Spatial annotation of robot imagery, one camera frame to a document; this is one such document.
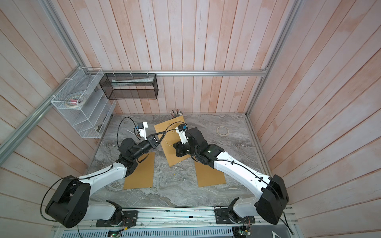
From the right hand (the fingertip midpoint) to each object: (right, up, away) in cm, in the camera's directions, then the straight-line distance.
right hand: (173, 145), depth 75 cm
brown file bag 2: (-1, +4, +1) cm, 4 cm away
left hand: (-4, +5, +1) cm, 6 cm away
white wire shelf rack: (-45, +14, +3) cm, 47 cm away
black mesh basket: (-34, +39, +30) cm, 60 cm away
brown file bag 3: (+19, -20, +13) cm, 31 cm away
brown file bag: (-19, -20, +11) cm, 30 cm away
